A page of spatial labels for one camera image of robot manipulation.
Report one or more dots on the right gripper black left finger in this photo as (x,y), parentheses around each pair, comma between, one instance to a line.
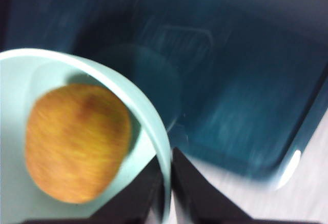
(138,198)

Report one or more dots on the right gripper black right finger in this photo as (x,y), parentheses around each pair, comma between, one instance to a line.
(197,195)

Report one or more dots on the teal ceramic bowl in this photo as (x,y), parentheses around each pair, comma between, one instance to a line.
(15,131)

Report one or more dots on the dark teal plastic tray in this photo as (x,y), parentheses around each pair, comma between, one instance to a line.
(230,80)

